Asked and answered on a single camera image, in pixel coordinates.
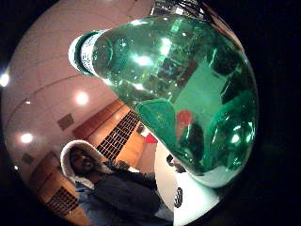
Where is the round ceiling lamp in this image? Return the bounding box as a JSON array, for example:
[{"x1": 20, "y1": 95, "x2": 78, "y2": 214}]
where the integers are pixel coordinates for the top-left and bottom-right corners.
[
  {"x1": 74, "y1": 90, "x2": 90, "y2": 106},
  {"x1": 20, "y1": 132, "x2": 35, "y2": 145},
  {"x1": 0, "y1": 71, "x2": 10, "y2": 89}
]

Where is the black round object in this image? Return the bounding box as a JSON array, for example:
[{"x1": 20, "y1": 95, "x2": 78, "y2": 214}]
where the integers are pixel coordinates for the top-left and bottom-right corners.
[{"x1": 173, "y1": 186, "x2": 183, "y2": 209}]

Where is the red wall sign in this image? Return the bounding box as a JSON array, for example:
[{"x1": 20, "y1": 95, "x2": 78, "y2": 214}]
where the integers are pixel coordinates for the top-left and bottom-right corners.
[{"x1": 144, "y1": 132, "x2": 159, "y2": 145}]

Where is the green glass bottle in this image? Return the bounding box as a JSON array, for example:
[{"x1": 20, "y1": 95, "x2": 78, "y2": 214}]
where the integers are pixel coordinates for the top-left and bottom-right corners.
[{"x1": 68, "y1": 13, "x2": 260, "y2": 189}]

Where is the black wall grille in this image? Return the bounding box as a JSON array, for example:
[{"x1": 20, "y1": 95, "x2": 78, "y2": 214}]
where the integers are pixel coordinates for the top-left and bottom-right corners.
[
  {"x1": 46, "y1": 186, "x2": 80, "y2": 218},
  {"x1": 96, "y1": 109, "x2": 141, "y2": 160}
]

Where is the black object on table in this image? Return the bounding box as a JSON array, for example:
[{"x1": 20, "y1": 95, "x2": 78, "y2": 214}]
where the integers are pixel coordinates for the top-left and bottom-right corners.
[{"x1": 166, "y1": 153, "x2": 187, "y2": 174}]

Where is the grey ceiling vent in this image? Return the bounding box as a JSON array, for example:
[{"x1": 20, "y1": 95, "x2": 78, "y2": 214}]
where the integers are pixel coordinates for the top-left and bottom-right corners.
[
  {"x1": 22, "y1": 153, "x2": 36, "y2": 165},
  {"x1": 56, "y1": 113, "x2": 75, "y2": 131}
]

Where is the the person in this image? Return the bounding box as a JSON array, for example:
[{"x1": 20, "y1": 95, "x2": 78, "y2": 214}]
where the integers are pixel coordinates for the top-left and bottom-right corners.
[{"x1": 59, "y1": 139, "x2": 175, "y2": 226}]

